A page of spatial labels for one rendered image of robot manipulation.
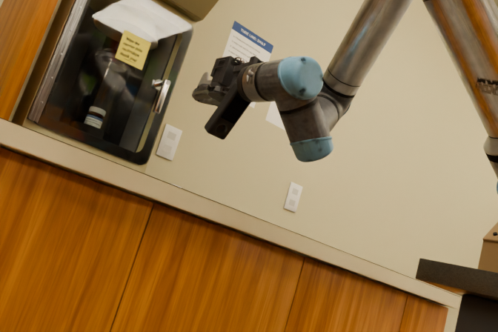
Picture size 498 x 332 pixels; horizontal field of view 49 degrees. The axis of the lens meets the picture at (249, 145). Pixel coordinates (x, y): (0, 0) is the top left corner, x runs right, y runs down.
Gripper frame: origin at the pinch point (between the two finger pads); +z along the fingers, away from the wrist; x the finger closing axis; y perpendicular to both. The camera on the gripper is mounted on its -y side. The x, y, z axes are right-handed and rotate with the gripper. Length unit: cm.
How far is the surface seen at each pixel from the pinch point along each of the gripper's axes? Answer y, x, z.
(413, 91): 77, -154, 65
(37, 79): -5.3, 26.6, 26.0
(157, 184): -21.6, 6.1, -7.1
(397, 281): -23, -76, -7
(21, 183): -29.5, 29.7, -4.0
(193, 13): 26.8, -1.9, 20.1
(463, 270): -21, -32, -51
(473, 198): 43, -227, 65
